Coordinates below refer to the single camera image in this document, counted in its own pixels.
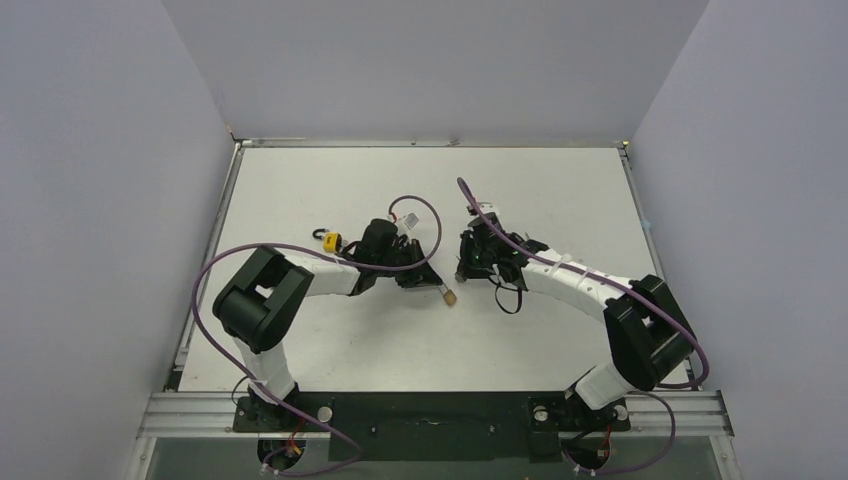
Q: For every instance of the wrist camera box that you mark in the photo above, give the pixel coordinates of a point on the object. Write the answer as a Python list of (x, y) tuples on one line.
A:
[(487, 208), (407, 223)]

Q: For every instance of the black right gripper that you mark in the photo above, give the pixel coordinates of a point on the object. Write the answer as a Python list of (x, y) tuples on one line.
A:
[(472, 254)]

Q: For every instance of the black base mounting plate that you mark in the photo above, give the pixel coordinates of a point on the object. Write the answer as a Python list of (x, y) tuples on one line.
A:
[(458, 426)]

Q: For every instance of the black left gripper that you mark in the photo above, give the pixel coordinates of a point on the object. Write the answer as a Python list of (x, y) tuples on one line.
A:
[(419, 276)]

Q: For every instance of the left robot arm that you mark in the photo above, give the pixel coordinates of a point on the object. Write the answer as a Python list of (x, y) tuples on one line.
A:
[(258, 305)]

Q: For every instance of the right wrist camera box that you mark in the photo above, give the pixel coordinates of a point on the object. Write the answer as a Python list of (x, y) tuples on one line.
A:
[(487, 208)]

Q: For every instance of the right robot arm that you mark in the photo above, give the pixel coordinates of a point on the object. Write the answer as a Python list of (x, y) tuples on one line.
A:
[(647, 332)]

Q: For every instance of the yellow padlock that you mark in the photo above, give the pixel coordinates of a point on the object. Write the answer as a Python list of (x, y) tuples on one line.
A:
[(331, 241)]

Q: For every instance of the brass padlock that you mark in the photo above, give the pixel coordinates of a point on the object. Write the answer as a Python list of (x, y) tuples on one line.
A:
[(448, 296)]

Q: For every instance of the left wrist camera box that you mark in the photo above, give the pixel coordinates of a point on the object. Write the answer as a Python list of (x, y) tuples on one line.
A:
[(407, 223)]

